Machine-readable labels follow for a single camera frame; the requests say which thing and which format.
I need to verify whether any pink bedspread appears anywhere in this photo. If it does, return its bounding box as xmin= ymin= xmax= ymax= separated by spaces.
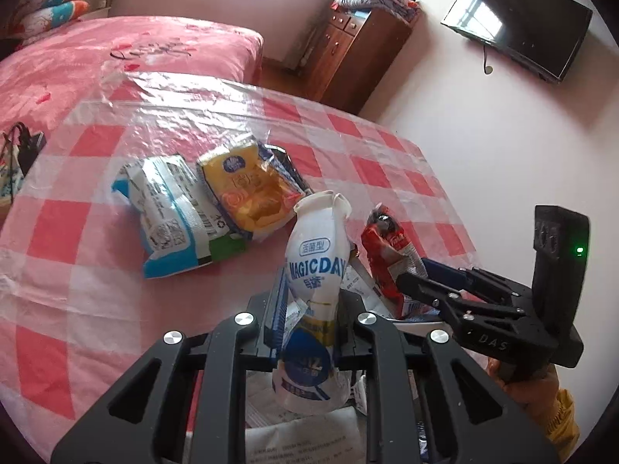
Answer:
xmin=0 ymin=15 xmax=264 ymax=165

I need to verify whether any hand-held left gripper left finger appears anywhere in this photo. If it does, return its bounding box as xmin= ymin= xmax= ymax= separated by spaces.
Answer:
xmin=51 ymin=266 xmax=290 ymax=464

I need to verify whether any person's right hand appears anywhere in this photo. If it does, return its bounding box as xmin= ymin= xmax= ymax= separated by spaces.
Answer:
xmin=486 ymin=358 xmax=563 ymax=422

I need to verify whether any black charger box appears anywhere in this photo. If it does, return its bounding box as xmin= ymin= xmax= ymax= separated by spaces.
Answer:
xmin=14 ymin=125 xmax=47 ymax=176

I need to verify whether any wall-mounted flat television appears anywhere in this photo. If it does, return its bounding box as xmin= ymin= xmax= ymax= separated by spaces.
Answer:
xmin=440 ymin=0 xmax=593 ymax=84

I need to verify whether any white yogurt drink bottle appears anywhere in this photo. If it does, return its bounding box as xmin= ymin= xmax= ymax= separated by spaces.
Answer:
xmin=272 ymin=191 xmax=352 ymax=415

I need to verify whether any brown wooden cabinet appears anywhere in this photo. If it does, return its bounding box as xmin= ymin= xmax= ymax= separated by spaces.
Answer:
xmin=302 ymin=7 xmax=414 ymax=114

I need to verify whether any white printed paper sheet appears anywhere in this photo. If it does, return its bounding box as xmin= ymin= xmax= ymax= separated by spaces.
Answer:
xmin=244 ymin=377 xmax=373 ymax=464

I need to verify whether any white printed wrapper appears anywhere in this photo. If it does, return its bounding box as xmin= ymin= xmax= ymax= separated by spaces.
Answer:
xmin=341 ymin=251 xmax=402 ymax=321

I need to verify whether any blue and white packet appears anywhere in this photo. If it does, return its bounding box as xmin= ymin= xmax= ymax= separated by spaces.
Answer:
xmin=112 ymin=155 xmax=248 ymax=280

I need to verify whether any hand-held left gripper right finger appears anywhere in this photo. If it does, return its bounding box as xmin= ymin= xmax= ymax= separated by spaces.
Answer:
xmin=335 ymin=294 xmax=562 ymax=464

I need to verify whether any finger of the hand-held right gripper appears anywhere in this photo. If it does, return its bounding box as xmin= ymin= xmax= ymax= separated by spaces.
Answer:
xmin=395 ymin=273 xmax=527 ymax=333
xmin=424 ymin=258 xmax=533 ymax=311

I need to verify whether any yellow snack packet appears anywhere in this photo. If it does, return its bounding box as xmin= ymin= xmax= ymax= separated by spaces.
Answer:
xmin=197 ymin=135 xmax=305 ymax=242

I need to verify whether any red snack wrapper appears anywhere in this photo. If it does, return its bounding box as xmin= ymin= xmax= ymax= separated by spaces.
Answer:
xmin=360 ymin=203 xmax=436 ymax=320

